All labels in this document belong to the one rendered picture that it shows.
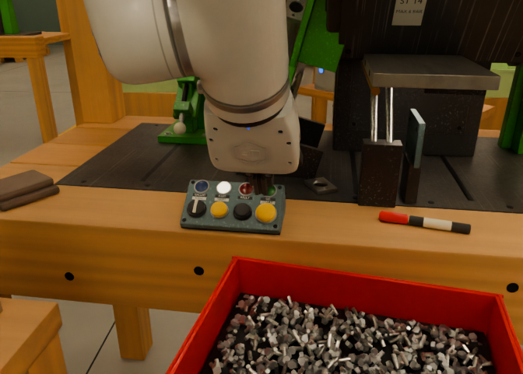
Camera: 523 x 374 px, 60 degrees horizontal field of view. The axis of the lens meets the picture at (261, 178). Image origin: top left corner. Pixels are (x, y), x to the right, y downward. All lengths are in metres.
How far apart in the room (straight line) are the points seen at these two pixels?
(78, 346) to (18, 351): 1.31
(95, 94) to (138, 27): 1.00
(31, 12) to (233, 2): 12.16
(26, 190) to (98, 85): 0.57
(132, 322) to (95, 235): 0.98
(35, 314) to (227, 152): 0.33
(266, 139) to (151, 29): 0.17
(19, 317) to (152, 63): 0.41
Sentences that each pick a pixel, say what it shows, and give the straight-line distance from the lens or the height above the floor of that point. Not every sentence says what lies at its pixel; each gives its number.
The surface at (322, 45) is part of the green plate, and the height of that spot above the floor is 1.14.
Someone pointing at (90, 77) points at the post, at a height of 1.01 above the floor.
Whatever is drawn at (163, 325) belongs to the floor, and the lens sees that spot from 1.93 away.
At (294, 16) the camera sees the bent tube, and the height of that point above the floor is 1.19.
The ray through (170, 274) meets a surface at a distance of 0.73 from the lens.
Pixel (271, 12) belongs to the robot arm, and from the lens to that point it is 0.36.
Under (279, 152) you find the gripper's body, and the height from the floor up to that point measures 1.07.
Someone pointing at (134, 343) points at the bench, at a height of 0.08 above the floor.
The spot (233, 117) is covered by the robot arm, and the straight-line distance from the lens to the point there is 0.42.
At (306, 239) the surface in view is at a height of 0.90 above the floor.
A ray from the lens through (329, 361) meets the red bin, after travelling 0.49.
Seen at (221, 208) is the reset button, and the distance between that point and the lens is 0.67.
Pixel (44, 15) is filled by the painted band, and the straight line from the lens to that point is 12.32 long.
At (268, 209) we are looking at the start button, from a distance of 0.66.
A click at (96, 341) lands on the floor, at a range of 1.92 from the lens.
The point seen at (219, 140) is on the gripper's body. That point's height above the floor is 1.09.
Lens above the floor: 1.23
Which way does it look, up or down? 23 degrees down
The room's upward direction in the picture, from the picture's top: straight up
